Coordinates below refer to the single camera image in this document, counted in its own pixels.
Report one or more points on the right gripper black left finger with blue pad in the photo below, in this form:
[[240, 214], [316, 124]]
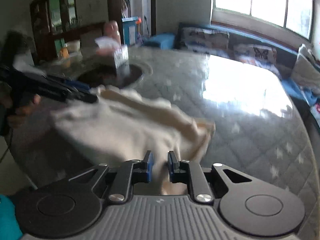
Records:
[[70, 206]]

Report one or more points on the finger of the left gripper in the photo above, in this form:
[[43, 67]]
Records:
[[69, 82], [41, 85]]

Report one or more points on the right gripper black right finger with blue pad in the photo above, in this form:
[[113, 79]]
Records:
[[246, 204]]

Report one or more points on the cream beige garment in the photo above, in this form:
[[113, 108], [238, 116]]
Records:
[[122, 125]]

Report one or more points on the person's left hand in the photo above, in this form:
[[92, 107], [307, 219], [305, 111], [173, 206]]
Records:
[[23, 112]]

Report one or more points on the round black induction cooktop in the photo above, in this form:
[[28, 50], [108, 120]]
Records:
[[121, 77]]

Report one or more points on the orange cup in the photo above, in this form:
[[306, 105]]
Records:
[[64, 53]]

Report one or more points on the white ceramic bowl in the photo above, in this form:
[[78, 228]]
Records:
[[73, 46]]

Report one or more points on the dark wooden side table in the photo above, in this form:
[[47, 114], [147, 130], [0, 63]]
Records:
[[80, 36]]

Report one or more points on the white tissue box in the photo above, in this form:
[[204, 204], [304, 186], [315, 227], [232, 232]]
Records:
[[111, 51]]

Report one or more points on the pink cat thermos jug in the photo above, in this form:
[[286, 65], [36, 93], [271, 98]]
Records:
[[111, 30]]

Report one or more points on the dark wooden glass cabinet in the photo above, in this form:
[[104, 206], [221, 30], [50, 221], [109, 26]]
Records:
[[51, 20]]

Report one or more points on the blue plastic storage cart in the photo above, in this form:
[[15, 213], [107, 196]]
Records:
[[130, 31]]

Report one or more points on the blue cushion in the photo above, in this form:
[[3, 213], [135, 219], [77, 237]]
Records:
[[163, 41]]

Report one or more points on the butterfly print pillow left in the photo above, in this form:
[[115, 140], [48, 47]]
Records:
[[206, 41]]

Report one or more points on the butterfly print pillow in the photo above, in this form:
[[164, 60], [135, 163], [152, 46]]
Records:
[[206, 41], [257, 55]]

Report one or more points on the grey white cushion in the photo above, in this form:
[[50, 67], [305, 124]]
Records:
[[305, 72]]

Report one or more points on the butterfly print pillow right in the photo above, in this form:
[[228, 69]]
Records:
[[257, 55]]

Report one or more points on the teal sofa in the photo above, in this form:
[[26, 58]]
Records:
[[303, 98]]

